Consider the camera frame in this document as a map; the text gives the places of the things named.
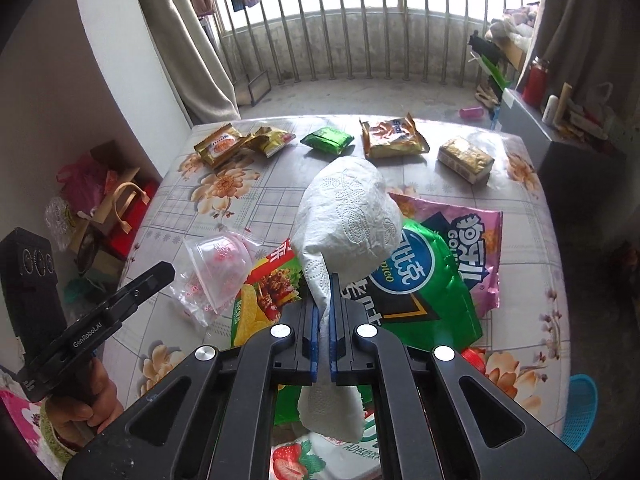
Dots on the red gift bag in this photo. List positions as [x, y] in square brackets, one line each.
[118, 217]

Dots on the green chip bag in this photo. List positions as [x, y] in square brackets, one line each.
[418, 293]

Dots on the white paper towel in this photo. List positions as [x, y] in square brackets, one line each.
[347, 225]

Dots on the clear printed plastic bag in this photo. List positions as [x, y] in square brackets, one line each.
[209, 272]

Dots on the metal balcony railing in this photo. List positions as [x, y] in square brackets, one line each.
[329, 39]

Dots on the blue plastic basket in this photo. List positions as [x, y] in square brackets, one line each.
[581, 410]

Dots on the red thermos bottle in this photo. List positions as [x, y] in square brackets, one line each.
[536, 82]

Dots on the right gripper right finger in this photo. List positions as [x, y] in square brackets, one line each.
[436, 416]

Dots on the orange brown snack bag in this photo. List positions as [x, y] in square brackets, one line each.
[392, 137]

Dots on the gold crumpled snack packet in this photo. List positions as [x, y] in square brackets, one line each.
[269, 141]

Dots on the small green snack packet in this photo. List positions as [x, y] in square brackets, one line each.
[329, 140]

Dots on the white strawberry yogurt bottle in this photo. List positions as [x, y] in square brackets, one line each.
[297, 453]

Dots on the gold red snack packet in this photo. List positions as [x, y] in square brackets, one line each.
[221, 145]

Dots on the gold boxy snack packet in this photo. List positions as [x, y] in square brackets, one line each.
[466, 160]

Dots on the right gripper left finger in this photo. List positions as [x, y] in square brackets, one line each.
[212, 416]

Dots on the dark grey cabinet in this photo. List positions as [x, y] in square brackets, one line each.
[580, 183]

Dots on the purple snack bag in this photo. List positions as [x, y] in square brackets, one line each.
[473, 236]

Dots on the grey curtain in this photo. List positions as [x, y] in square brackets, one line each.
[191, 61]

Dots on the person left hand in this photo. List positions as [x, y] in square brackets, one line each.
[95, 406]

